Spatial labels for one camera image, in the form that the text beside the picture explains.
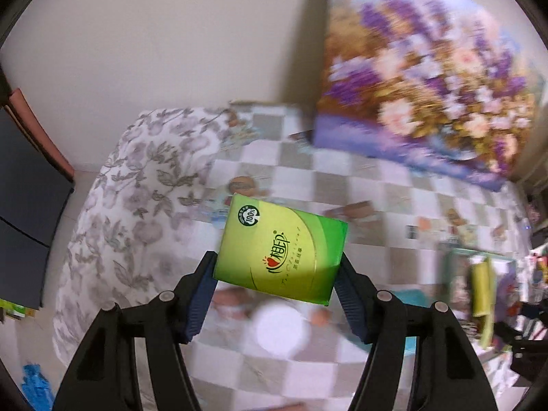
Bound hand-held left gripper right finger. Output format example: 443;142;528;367
335;260;498;411

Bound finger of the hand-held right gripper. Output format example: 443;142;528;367
516;302;548;322
496;320;540;347

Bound blue glove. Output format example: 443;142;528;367
21;364;54;411

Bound yellow sponge with green pad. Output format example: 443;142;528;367
470;257;497;349

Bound grey floral tablecloth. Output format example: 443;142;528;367
51;107;232;364

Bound green tissue packet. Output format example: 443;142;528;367
213;194;348;307

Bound dark cabinet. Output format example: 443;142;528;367
0;88;77;309

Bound teal tray with white inside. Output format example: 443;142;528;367
441;250;529;354

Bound colourful packets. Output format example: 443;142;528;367
0;297;37;322

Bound floral painting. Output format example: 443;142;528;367
312;0;541;192

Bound checkered tablecloth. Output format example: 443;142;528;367
180;100;536;411

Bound teal container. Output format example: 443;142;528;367
385;289;422;354

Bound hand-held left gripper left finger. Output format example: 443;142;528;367
52;251;217;411

